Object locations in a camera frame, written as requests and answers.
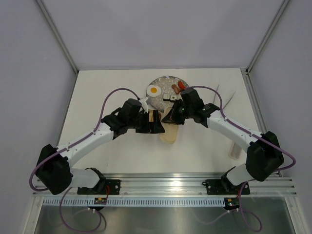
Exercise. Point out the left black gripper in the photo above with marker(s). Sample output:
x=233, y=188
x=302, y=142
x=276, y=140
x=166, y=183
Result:
x=150, y=127

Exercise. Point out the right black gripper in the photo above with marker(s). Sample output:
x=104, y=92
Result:
x=172, y=117

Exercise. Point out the beige lunch box lid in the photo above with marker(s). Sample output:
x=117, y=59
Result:
x=170, y=134

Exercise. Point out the metal tongs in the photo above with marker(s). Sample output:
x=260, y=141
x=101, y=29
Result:
x=225, y=102

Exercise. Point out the beige lunch box base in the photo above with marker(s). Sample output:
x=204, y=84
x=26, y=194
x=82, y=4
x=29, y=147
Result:
x=154, y=115

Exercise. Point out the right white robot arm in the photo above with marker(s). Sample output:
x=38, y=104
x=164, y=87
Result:
x=263, y=156

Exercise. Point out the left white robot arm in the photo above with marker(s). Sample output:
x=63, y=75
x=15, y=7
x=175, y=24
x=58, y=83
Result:
x=55, y=165

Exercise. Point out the right sushi roll piece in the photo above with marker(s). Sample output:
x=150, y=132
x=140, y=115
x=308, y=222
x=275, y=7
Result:
x=173, y=98

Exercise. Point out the sushi roll piece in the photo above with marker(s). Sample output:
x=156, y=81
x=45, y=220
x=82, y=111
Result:
x=173, y=98
x=166, y=97

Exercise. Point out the left sushi roll piece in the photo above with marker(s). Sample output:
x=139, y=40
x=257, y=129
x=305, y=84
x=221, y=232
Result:
x=166, y=97

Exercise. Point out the toy fried egg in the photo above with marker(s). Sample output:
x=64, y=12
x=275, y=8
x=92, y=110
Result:
x=153, y=91

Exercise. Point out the round speckled grey plate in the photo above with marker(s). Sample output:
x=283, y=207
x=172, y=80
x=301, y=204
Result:
x=165, y=83

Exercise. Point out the red sausage toy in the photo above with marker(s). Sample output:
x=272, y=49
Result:
x=181, y=85

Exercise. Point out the clear plastic tongs holder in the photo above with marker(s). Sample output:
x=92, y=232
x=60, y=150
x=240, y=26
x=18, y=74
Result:
x=235, y=151

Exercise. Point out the left circuit board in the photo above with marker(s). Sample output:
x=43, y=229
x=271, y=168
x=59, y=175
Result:
x=100, y=200

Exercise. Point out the circuit board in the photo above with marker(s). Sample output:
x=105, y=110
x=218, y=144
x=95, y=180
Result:
x=231, y=203
x=100, y=200

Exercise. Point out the right circuit board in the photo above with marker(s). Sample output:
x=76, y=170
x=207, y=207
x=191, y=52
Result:
x=231, y=203

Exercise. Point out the right black camera box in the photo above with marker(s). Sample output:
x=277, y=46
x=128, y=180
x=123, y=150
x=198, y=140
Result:
x=191, y=98

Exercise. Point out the black camera box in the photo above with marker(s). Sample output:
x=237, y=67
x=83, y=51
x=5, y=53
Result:
x=191, y=98
x=132, y=107

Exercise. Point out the left black camera box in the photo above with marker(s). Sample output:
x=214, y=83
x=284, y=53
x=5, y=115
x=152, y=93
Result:
x=132, y=107

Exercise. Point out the aluminium front rail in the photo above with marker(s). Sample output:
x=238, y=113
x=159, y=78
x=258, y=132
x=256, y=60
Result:
x=190, y=185

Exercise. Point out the aluminium rail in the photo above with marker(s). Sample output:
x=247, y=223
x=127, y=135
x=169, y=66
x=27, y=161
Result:
x=254, y=100
x=190, y=185

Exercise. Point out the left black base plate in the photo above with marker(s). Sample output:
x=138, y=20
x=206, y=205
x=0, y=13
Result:
x=109, y=186

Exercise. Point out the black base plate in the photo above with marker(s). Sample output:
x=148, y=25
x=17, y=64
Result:
x=109, y=186
x=214, y=186

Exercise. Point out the white slotted cable duct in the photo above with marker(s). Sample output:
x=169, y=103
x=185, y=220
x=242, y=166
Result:
x=138, y=201

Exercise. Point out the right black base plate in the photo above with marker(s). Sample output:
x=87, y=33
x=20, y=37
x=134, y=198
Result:
x=214, y=186

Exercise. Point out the right side aluminium rail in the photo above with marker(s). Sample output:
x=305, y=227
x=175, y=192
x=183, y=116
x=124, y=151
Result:
x=254, y=100

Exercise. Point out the right aluminium frame post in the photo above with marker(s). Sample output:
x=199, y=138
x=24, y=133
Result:
x=268, y=34

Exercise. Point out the aluminium frame post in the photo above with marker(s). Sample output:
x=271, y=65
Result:
x=56, y=34
x=268, y=34

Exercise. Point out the left aluminium frame post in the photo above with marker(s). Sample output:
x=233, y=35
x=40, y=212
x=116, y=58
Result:
x=56, y=34

